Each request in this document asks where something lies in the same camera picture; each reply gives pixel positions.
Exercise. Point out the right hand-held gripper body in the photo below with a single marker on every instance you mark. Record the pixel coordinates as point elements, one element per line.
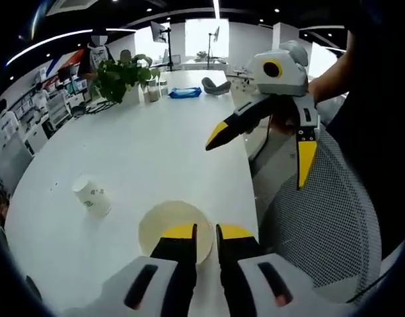
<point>288,84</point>

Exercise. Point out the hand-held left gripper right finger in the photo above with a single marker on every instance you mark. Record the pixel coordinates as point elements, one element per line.
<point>298,290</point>

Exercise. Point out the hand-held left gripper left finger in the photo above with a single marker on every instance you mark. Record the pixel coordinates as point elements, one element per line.
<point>166,284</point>

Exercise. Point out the white paper cup green print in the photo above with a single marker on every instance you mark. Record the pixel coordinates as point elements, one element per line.
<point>175,214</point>
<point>91,198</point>

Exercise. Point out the person's right hand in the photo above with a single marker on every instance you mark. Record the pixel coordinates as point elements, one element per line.
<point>283,115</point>

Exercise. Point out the grey curved chair back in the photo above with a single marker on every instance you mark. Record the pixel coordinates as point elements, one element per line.
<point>215,86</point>

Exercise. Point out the blue wipes pack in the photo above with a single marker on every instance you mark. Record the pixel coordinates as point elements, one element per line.
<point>185,92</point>

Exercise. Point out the grey mesh office chair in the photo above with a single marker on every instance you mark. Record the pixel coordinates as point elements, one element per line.
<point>327,231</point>

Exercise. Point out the person in dark clothes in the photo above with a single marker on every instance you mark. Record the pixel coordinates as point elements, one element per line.
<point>370,148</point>

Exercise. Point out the monitor on tall stand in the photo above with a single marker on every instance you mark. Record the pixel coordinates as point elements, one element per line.
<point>215,34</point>
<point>159,31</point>

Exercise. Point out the glass jar with sand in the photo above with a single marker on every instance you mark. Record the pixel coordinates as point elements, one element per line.
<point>152,93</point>

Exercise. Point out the white table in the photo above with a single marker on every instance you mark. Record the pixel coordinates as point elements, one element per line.
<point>139,142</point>

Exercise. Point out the white plant pot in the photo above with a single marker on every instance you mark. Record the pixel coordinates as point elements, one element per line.
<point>132,95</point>

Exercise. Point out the green leafy plant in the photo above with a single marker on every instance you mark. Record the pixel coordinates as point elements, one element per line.
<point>119,77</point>

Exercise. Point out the long curved ceiling light strip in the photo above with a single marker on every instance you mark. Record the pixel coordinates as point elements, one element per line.
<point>57,36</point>

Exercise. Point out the ceiling air conditioner unit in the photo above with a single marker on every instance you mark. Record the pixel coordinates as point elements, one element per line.
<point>70,5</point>

